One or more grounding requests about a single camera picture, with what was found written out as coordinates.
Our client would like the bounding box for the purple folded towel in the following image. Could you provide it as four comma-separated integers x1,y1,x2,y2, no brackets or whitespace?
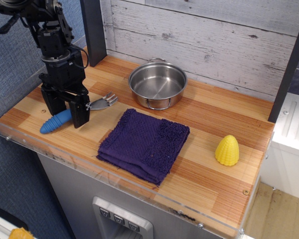
97,109,190,185

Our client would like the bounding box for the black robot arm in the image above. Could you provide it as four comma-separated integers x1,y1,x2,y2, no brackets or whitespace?
0,0,91,128

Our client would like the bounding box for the yellow toy corn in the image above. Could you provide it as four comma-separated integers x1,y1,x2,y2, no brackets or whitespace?
215,135,239,166

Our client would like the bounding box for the dark left frame post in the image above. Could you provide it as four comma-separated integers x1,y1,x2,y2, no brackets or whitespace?
80,0,107,67

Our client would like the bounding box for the stainless steel pot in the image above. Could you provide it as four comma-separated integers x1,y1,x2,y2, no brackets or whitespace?
128,58,188,111

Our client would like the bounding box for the silver dispenser panel with buttons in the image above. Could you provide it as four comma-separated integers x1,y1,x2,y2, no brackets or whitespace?
92,196,154,239

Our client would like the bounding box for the dark right frame post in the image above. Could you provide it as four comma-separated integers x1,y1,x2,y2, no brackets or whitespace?
268,33,299,123

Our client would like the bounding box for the clear acrylic table guard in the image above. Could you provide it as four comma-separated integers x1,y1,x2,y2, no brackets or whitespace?
0,34,275,239

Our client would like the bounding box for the dark frame post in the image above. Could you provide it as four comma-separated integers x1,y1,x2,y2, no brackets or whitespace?
268,33,299,123
80,0,107,67

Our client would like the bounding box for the yellow object bottom left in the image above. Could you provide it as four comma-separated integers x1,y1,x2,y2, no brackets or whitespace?
8,228,35,239

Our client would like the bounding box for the blue handled metal fork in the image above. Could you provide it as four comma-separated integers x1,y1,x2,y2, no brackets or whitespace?
40,92,118,134

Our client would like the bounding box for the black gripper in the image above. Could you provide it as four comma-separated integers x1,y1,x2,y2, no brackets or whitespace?
39,48,91,128

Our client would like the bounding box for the white ridged appliance at right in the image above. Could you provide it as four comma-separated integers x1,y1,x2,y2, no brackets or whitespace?
273,93,299,150

